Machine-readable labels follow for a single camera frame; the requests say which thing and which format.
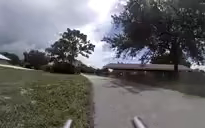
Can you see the broad-crowned tree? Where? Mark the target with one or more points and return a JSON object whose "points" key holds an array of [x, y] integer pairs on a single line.
{"points": [[71, 43]]}

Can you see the dark hedge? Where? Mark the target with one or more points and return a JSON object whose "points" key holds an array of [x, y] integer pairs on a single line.
{"points": [[61, 68]]}

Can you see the long low building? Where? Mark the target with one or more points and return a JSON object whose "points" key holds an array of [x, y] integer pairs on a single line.
{"points": [[143, 67]]}

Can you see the grey paved path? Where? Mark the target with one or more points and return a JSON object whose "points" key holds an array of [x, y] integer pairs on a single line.
{"points": [[130, 106]]}

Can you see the dark clump of trees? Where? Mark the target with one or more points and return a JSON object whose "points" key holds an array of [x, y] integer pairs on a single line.
{"points": [[35, 58]]}

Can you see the robot's own part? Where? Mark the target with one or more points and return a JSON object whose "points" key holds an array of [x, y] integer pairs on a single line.
{"points": [[138, 122], [67, 124]]}

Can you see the green grass field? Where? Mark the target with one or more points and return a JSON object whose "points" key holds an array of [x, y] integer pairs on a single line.
{"points": [[33, 96]]}

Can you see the large dark spreading tree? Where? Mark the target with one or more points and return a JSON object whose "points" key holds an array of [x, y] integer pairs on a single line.
{"points": [[176, 30]]}

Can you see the grass verge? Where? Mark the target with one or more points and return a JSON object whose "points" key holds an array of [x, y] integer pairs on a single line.
{"points": [[190, 88]]}

